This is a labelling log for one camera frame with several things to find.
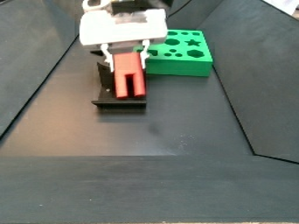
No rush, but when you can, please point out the red square-circle block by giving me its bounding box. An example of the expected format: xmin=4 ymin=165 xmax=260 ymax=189
xmin=113 ymin=52 xmax=145 ymax=98

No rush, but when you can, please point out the black curved cradle stand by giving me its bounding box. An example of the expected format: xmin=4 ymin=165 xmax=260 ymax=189
xmin=91 ymin=61 xmax=148 ymax=107

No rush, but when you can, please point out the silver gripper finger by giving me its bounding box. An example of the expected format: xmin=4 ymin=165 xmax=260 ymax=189
xmin=100 ymin=43 xmax=115 ymax=73
xmin=140 ymin=39 xmax=151 ymax=69

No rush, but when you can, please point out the green foam shape fixture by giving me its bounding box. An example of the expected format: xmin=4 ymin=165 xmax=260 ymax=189
xmin=145 ymin=30 xmax=212 ymax=77

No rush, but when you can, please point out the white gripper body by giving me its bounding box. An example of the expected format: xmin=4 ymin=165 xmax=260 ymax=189
xmin=79 ymin=9 xmax=168 ymax=50

